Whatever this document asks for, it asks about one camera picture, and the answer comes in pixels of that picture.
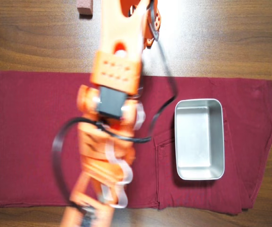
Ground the maroon cloth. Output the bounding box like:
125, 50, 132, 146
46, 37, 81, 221
0, 70, 272, 215

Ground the looped black cable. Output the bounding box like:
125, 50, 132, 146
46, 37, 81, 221
51, 117, 99, 211

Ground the long black cable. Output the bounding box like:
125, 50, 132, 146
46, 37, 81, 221
95, 0, 179, 144

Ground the reddish brown cube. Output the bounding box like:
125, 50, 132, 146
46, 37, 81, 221
76, 0, 94, 15

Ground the rectangular metal tray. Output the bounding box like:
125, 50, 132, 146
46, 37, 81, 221
173, 98, 226, 181

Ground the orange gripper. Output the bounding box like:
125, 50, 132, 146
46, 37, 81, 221
60, 165, 133, 227

